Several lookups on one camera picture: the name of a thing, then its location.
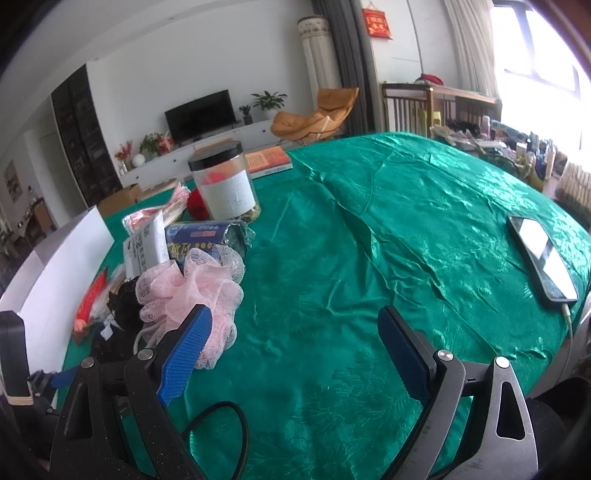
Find pink mesh bath pouf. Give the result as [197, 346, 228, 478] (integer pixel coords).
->
[132, 244, 245, 370]

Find pink cloth pack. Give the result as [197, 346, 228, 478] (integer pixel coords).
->
[122, 182, 190, 234]

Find black folded cloth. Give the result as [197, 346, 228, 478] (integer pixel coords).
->
[90, 324, 138, 364]

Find black crochet bag with rhinestone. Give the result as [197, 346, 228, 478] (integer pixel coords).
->
[107, 278, 143, 333]

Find red and pink packet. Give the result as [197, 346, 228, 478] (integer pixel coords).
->
[72, 268, 108, 344]

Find grey wet wipes pack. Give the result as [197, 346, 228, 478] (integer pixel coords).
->
[123, 212, 169, 280]

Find white cardboard storage box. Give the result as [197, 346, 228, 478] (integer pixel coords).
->
[1, 208, 114, 372]

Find green satin tablecloth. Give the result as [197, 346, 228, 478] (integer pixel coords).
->
[168, 133, 590, 479]

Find smartphone on table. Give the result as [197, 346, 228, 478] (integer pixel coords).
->
[507, 215, 579, 305]

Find red yarn ball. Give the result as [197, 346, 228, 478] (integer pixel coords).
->
[186, 189, 211, 221]

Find cardboard box on floor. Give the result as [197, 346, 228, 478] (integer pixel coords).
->
[97, 184, 142, 219]

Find clear jar black lid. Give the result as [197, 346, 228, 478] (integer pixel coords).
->
[188, 141, 260, 223]

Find white tv cabinet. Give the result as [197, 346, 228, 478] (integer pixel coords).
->
[120, 120, 279, 189]

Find round white vase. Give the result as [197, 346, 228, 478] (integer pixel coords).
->
[132, 154, 145, 168]

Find orange book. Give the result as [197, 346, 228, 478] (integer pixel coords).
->
[245, 146, 293, 179]

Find red flower arrangement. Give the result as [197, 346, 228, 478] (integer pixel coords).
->
[114, 132, 175, 162]

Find dark display cabinet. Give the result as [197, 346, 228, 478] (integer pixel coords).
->
[50, 65, 122, 207]

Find small potted plant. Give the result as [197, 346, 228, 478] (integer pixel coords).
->
[238, 105, 253, 125]

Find black television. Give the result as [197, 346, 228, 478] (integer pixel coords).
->
[164, 90, 236, 144]

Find orange lounge chair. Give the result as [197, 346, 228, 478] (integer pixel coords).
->
[270, 88, 359, 145]

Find potted green plant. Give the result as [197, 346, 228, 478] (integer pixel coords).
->
[252, 90, 287, 121]

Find white standing air conditioner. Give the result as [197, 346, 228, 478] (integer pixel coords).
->
[297, 15, 342, 107]

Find white sheer curtain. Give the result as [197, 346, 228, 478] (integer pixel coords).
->
[444, 0, 498, 98]

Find grey curtain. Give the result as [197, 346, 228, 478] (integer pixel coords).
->
[311, 0, 383, 136]

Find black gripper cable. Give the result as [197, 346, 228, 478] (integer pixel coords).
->
[178, 400, 250, 480]

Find wooden crib rail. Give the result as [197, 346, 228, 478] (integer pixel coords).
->
[381, 83, 502, 137]

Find red wall hanging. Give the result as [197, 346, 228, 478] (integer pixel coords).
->
[362, 3, 393, 40]

